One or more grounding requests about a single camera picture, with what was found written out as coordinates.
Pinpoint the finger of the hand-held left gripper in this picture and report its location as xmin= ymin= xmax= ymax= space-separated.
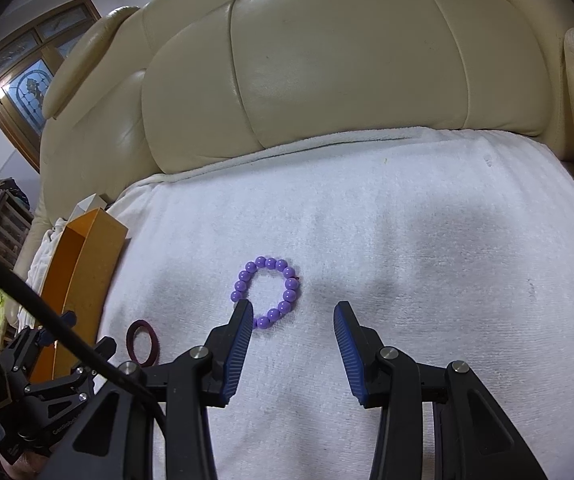
xmin=24 ymin=337 xmax=118 ymax=397
xmin=4 ymin=310 xmax=78 ymax=361

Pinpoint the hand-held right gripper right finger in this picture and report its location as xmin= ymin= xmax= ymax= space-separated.
xmin=333 ymin=301 xmax=548 ymax=480

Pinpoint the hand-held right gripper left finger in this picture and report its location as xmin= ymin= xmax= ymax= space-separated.
xmin=42 ymin=301 xmax=256 ymax=480

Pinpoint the orange cardboard box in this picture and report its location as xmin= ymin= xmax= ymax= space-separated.
xmin=29 ymin=208 xmax=130 ymax=384

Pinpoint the purple bead bracelet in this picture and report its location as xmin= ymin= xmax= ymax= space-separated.
xmin=231 ymin=255 xmax=300 ymax=331

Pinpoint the folded beige towel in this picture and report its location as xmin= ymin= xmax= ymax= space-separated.
xmin=26 ymin=217 xmax=74 ymax=322

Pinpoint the wooden rack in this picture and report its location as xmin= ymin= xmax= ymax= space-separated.
xmin=0 ymin=177 xmax=36 ymax=270

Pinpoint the white towel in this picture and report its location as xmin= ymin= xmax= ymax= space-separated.
xmin=92 ymin=127 xmax=574 ymax=480

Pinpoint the white small box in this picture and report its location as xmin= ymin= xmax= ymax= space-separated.
xmin=74 ymin=195 xmax=113 ymax=222

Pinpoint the stained glass wooden window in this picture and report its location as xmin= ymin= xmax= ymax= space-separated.
xmin=0 ymin=0 xmax=104 ymax=174

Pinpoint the cream leather sofa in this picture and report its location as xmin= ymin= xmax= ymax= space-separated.
xmin=17 ymin=0 xmax=574 ymax=271

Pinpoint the black cable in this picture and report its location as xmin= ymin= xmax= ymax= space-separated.
xmin=0 ymin=238 xmax=168 ymax=442

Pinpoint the maroon hair ring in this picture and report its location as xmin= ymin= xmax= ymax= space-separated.
xmin=126 ymin=318 xmax=160 ymax=366

